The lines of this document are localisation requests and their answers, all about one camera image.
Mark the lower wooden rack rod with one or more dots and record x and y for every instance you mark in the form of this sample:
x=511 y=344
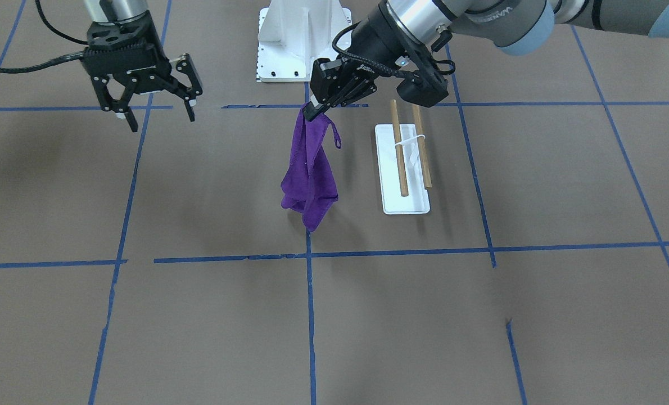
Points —
x=399 y=151

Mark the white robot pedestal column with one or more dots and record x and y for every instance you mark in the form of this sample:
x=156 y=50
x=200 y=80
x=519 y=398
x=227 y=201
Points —
x=294 y=34

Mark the wooden rack rod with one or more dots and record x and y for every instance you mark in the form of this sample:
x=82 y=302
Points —
x=422 y=147
x=399 y=151

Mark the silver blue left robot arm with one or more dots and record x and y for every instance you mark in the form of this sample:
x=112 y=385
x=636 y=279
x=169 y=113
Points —
x=519 y=27

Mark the white towel rack base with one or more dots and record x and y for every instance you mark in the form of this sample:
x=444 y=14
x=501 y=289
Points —
x=418 y=201

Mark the purple microfiber towel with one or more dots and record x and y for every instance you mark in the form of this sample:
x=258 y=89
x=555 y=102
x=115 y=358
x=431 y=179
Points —
x=309 y=186

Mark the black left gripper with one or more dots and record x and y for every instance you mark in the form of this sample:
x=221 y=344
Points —
x=373 y=49

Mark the upper wooden rack rod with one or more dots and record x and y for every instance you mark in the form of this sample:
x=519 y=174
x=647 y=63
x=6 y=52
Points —
x=422 y=147

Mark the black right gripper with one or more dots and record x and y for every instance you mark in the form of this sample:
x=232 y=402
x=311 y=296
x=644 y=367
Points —
x=178 y=72

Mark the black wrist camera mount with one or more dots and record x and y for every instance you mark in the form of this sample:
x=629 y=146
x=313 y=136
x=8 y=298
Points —
x=426 y=86

